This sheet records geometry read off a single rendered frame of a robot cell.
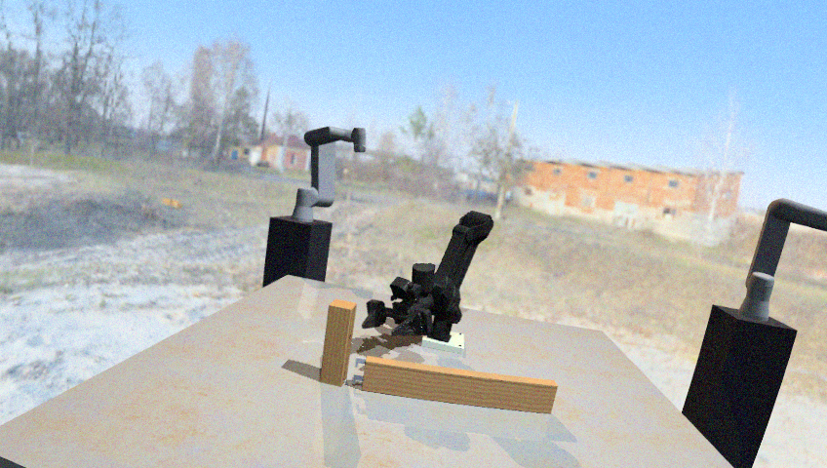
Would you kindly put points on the brown wooden rail with steel hooks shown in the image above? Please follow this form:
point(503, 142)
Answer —
point(462, 387)

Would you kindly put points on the wooden post with slot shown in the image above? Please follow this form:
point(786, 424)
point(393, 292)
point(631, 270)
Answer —
point(337, 344)

